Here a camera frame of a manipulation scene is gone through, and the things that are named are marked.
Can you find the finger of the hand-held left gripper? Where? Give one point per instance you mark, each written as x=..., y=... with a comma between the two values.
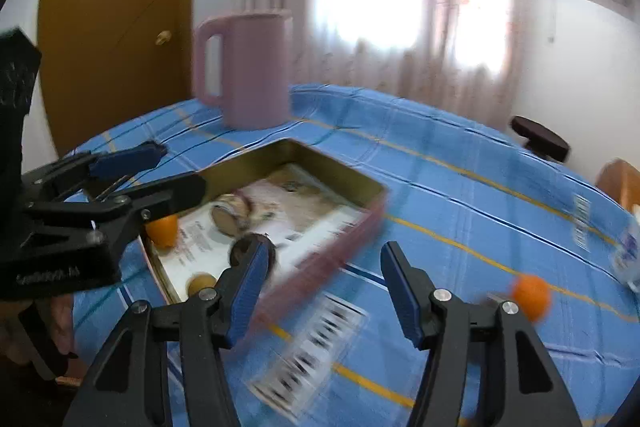
x=170, y=194
x=130, y=159

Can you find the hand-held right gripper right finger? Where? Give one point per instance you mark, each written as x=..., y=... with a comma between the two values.
x=400, y=292

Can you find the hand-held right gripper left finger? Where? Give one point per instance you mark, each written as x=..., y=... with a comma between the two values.
x=247, y=292

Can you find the orange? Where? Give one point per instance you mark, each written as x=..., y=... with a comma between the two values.
x=164, y=231
x=532, y=297

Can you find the red and gold tin box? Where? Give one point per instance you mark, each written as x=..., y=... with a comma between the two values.
x=350, y=187

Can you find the person's left hand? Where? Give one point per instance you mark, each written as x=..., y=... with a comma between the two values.
x=61, y=322

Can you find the dark round fruit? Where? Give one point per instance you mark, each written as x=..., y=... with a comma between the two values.
x=239, y=252

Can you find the brass door knob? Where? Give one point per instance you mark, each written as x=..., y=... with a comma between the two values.
x=162, y=38

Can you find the pink plastic pitcher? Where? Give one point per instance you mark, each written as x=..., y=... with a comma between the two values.
x=255, y=67

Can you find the blue checked tablecloth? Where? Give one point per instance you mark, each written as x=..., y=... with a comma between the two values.
x=450, y=147

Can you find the brown wooden door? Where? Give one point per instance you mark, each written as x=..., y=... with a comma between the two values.
x=110, y=7

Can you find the dark round stool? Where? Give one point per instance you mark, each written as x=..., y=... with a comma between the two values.
x=542, y=137

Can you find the clear plastic bottle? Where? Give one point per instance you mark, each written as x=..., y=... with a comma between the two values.
x=627, y=257

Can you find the wooden chair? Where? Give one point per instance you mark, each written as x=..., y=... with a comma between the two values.
x=622, y=184

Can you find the light patterned curtain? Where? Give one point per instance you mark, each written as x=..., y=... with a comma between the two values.
x=380, y=7

